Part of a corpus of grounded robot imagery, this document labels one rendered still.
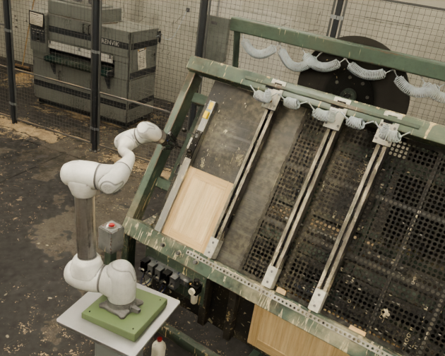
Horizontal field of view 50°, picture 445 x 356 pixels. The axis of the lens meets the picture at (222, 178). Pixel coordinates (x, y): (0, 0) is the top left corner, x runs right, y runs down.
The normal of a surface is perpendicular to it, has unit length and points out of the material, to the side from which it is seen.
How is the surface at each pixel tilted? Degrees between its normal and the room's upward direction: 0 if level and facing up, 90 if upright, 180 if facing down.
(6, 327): 0
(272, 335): 90
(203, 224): 59
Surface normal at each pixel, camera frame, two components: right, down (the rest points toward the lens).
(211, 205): -0.40, -0.20
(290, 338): -0.55, 0.29
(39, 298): 0.13, -0.89
